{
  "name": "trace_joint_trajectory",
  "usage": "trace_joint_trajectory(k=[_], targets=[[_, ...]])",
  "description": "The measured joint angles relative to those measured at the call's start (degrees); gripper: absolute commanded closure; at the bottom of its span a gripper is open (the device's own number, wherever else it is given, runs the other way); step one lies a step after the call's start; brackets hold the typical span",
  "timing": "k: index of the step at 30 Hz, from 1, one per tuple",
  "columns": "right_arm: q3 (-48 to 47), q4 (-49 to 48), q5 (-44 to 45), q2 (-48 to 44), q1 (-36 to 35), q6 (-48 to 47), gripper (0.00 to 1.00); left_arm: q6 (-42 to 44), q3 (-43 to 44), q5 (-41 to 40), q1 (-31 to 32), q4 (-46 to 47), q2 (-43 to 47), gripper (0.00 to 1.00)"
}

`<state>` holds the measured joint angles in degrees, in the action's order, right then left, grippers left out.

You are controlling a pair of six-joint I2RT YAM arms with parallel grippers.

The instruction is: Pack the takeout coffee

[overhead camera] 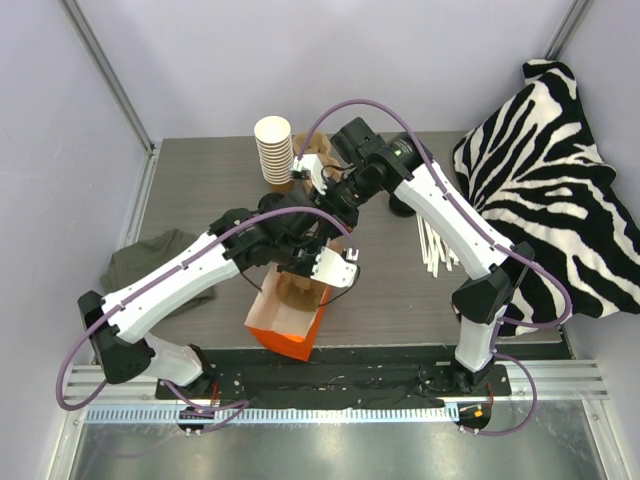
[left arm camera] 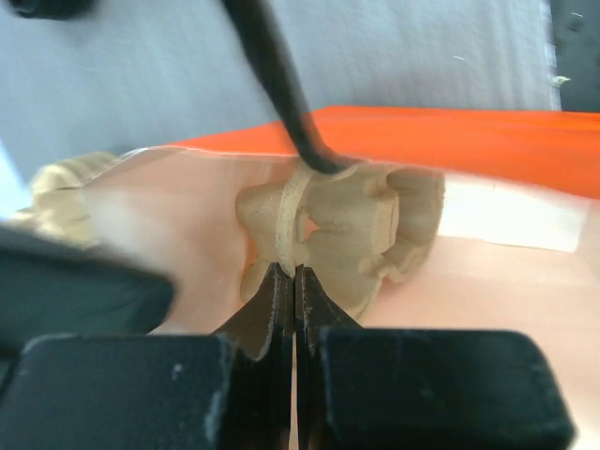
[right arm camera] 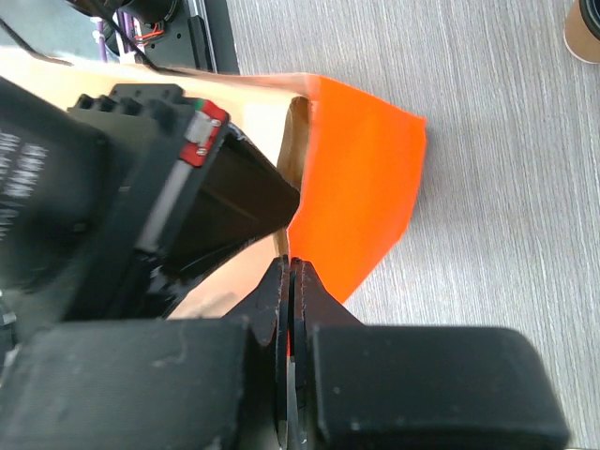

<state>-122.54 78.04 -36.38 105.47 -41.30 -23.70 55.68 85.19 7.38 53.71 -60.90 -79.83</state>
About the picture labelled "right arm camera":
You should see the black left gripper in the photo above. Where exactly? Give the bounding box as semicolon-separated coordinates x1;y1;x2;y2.
1;80;230;323

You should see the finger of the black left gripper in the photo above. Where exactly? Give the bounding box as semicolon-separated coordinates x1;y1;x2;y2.
163;125;300;281

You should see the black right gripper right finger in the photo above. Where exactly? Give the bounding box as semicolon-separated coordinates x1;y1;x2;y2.
290;258;366;445

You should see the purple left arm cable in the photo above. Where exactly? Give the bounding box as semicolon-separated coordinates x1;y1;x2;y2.
93;8;142;60

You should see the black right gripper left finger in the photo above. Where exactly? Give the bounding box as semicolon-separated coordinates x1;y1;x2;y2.
226;256;291;445

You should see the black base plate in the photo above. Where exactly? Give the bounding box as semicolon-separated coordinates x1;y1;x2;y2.
105;0;240;74

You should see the orange paper bag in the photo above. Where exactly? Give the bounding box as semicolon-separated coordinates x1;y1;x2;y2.
1;48;426;342

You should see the single cardboard cup carrier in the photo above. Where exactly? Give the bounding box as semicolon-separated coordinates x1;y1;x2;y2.
277;97;309;190

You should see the brown paper coffee cup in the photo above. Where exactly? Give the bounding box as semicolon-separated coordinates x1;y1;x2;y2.
563;0;599;65

